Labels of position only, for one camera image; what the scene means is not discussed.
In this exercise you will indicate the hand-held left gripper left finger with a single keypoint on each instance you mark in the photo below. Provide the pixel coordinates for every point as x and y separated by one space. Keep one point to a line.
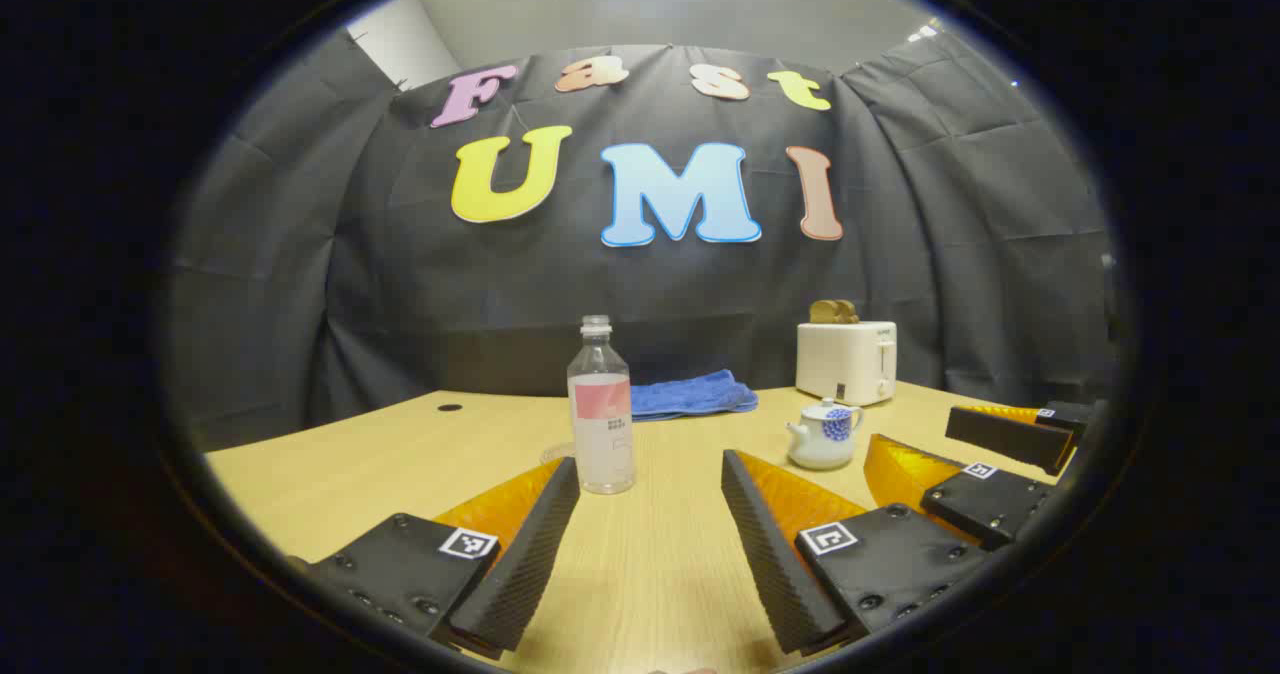
520 564

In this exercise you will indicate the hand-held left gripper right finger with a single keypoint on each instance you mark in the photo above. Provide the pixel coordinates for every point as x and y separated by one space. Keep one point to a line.
765 564

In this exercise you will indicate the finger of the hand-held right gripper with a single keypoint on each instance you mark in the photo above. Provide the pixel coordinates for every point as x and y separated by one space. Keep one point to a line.
985 504
1010 439

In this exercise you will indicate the white blue-patterned teacup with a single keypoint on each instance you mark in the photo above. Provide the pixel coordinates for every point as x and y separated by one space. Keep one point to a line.
822 444

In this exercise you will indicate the clear plastic water bottle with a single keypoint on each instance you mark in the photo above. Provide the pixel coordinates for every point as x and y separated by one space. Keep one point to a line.
600 454

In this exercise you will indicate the white toaster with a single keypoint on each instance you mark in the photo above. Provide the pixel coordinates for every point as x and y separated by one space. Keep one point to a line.
845 364

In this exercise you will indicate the blue folded towel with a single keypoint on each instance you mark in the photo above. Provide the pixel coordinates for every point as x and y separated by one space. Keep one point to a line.
690 394

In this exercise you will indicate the brown bread slice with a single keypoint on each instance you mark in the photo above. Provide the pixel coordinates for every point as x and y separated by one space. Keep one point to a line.
850 313
823 312

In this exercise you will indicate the black backdrop cloth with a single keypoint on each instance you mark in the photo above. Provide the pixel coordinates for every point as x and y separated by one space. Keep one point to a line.
400 304

